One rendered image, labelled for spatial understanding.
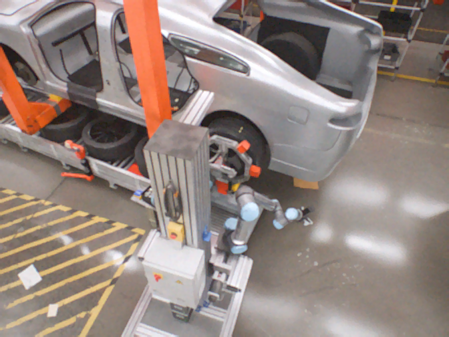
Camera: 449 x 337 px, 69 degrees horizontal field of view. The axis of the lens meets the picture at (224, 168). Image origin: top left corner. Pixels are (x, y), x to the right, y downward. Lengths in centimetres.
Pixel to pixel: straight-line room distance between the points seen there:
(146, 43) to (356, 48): 269
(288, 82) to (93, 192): 269
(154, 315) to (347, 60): 351
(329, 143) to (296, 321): 163
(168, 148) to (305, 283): 232
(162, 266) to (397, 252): 268
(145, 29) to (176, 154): 107
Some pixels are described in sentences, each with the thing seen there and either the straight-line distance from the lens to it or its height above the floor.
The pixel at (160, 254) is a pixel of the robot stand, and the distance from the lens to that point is 218.
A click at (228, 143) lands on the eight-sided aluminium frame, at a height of 112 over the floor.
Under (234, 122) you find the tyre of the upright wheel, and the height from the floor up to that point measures 118.
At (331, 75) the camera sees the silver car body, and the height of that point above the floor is 91.
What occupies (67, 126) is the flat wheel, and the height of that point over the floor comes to 50.
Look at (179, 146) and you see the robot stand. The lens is 162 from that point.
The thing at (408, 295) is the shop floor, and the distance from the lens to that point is 384.
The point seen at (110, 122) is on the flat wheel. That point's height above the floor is 44.
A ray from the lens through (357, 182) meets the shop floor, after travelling 450.
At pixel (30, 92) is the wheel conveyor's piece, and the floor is 27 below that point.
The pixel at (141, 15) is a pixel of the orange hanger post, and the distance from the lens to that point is 236.
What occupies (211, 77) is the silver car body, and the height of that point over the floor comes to 159.
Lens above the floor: 312
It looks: 46 degrees down
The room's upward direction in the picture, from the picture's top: 2 degrees clockwise
